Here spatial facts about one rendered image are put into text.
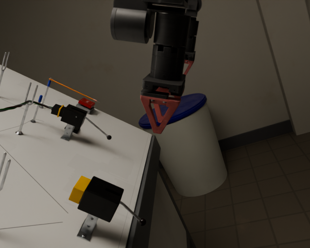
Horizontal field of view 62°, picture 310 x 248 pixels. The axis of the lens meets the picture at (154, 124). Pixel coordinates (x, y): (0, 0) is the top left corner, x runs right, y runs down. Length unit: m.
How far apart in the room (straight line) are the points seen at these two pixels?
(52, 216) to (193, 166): 1.55
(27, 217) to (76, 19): 2.30
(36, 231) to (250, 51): 2.20
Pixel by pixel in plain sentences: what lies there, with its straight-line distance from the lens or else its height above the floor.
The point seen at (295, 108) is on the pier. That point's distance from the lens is 2.51.
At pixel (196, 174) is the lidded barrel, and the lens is 2.03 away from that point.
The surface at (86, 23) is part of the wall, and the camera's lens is 2.63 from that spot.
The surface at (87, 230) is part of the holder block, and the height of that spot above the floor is 0.93.
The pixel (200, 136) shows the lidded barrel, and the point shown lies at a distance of 1.92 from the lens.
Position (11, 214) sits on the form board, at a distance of 0.52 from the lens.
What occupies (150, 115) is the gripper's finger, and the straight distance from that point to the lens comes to 0.45.
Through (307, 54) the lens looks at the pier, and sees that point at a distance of 2.43.
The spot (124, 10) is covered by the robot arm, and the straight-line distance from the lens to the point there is 0.45.
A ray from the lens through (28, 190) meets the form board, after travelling 0.57.
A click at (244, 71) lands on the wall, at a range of 2.45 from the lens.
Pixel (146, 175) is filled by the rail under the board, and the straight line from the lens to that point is 0.75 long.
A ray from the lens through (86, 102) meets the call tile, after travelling 0.99.
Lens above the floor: 1.18
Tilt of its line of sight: 15 degrees down
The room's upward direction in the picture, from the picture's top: 24 degrees counter-clockwise
